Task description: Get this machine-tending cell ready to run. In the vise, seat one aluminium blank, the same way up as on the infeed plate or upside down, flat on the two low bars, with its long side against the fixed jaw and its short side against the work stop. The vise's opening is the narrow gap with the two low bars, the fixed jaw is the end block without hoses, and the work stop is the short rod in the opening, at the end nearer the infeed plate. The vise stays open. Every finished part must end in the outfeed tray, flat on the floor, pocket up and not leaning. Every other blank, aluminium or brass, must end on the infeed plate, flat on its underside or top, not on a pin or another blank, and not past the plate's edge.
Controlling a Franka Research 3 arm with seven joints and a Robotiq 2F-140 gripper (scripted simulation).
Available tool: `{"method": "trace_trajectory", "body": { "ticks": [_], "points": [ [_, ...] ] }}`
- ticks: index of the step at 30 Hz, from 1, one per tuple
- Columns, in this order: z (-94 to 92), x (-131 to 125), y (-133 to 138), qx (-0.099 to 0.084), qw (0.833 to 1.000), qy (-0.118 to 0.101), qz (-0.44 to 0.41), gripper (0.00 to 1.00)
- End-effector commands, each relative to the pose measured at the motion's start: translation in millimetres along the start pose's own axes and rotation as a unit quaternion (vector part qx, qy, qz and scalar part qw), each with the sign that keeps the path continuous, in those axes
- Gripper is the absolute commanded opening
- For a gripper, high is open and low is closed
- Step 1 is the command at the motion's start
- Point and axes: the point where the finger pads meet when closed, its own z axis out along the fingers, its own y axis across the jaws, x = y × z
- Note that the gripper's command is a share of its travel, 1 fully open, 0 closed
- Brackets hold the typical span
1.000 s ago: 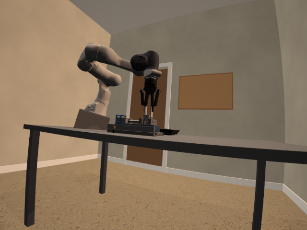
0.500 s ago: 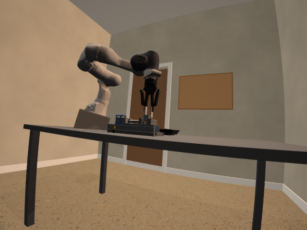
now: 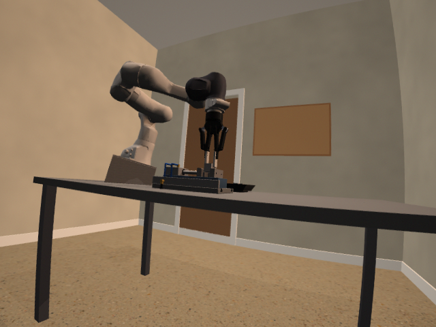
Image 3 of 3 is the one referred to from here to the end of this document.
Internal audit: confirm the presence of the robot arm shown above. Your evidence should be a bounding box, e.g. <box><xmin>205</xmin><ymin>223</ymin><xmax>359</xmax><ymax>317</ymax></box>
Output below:
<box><xmin>110</xmin><ymin>61</ymin><xmax>230</xmax><ymax>165</ymax></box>

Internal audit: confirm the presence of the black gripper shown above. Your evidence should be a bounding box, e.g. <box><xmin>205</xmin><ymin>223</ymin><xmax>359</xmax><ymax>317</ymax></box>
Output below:
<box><xmin>199</xmin><ymin>111</ymin><xmax>228</xmax><ymax>168</ymax></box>

